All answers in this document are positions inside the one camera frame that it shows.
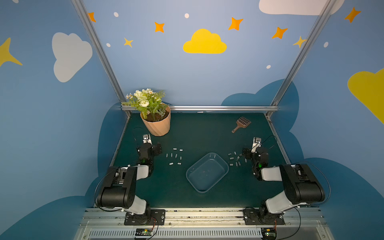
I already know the teal plastic storage box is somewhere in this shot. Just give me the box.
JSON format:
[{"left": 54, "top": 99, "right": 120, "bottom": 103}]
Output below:
[{"left": 186, "top": 153, "right": 229, "bottom": 194}]

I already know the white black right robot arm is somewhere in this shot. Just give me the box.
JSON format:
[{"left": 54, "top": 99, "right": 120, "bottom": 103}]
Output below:
[{"left": 243, "top": 137, "right": 326, "bottom": 217}]

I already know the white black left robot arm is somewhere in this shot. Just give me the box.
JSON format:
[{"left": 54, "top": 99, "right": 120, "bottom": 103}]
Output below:
[{"left": 94, "top": 134, "right": 162, "bottom": 219}]

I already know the terracotta ribbed flower pot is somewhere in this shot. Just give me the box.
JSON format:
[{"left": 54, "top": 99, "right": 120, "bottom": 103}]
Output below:
[{"left": 140, "top": 106, "right": 171, "bottom": 137}]

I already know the brown grid brush tool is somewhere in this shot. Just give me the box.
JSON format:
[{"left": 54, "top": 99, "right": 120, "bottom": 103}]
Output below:
[{"left": 232, "top": 117, "right": 251, "bottom": 133}]

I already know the artificial white flower plant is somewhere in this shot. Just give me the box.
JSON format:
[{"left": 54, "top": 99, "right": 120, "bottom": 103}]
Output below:
[{"left": 122, "top": 88, "right": 170, "bottom": 122}]

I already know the right green circuit board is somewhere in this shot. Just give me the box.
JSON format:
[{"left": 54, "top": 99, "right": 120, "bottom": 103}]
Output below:
[{"left": 261, "top": 228, "right": 277, "bottom": 240}]

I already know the green circuit board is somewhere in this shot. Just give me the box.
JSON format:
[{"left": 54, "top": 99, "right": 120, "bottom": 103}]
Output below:
[
  {"left": 135, "top": 229, "right": 153, "bottom": 238},
  {"left": 261, "top": 228, "right": 277, "bottom": 240}
]

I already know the left green circuit board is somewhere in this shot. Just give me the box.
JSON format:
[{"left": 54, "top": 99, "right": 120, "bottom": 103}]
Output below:
[{"left": 135, "top": 229, "right": 153, "bottom": 238}]

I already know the aluminium right corner post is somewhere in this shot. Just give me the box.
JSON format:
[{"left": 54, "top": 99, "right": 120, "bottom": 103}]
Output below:
[{"left": 270, "top": 0, "right": 338, "bottom": 112}]

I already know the aluminium corner post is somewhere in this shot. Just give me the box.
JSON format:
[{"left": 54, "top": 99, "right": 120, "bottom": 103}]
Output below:
[
  {"left": 71, "top": 0, "right": 125, "bottom": 103},
  {"left": 270, "top": 0, "right": 338, "bottom": 112}
]

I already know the aluminium back frame rail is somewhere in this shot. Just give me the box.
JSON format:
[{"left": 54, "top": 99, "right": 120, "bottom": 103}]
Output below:
[{"left": 121, "top": 104, "right": 279, "bottom": 113}]

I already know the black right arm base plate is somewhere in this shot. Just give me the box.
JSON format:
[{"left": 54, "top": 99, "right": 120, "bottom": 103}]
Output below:
[{"left": 243, "top": 208, "right": 285, "bottom": 226}]

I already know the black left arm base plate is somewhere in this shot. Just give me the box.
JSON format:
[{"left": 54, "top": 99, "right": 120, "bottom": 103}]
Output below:
[{"left": 124, "top": 209, "right": 166, "bottom": 226}]

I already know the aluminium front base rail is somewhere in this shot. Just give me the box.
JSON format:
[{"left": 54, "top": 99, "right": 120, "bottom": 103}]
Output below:
[{"left": 74, "top": 208, "right": 334, "bottom": 240}]

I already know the aluminium left corner post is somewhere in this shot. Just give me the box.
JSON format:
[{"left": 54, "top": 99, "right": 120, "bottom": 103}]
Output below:
[{"left": 71, "top": 0, "right": 125, "bottom": 103}]

